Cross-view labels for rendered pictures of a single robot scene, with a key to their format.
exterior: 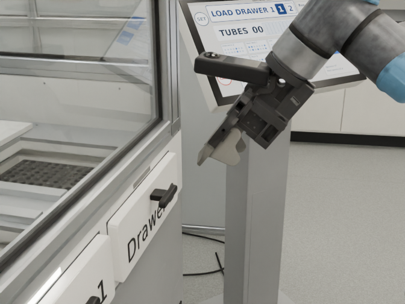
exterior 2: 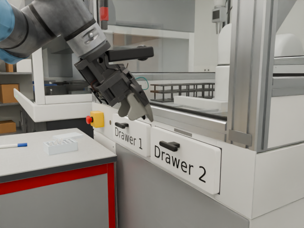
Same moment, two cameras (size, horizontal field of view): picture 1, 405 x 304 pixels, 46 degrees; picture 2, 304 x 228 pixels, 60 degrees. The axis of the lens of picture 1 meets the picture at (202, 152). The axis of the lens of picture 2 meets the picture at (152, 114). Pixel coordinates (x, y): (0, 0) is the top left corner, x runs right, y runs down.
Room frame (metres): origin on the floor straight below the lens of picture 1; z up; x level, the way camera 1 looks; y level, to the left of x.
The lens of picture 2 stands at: (1.18, -0.45, 1.10)
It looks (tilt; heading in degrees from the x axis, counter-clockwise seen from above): 9 degrees down; 135
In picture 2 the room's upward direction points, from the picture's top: straight up
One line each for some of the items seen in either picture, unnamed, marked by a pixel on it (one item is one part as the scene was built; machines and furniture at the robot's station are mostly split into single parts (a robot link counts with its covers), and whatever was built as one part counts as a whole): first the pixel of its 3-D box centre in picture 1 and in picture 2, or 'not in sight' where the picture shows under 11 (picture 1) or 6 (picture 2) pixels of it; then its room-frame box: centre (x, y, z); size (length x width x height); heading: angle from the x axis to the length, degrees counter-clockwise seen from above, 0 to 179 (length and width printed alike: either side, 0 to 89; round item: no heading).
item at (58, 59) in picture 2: not in sight; (84, 68); (-1.12, 0.94, 1.13); 1.78 x 1.14 x 0.45; 165
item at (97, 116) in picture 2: not in sight; (96, 119); (0.12, 0.25, 0.88); 0.07 x 0.05 x 0.07; 165
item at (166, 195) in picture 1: (161, 195); (171, 145); (0.74, 0.07, 0.91); 0.07 x 0.04 x 0.01; 165
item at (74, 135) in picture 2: not in sight; (68, 136); (-0.05, 0.19, 0.77); 0.13 x 0.09 x 0.02; 88
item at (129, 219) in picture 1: (148, 209); (179, 155); (0.75, 0.10, 0.87); 0.29 x 0.02 x 0.11; 165
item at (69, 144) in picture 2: not in sight; (60, 146); (0.12, 0.06, 0.78); 0.12 x 0.08 x 0.04; 81
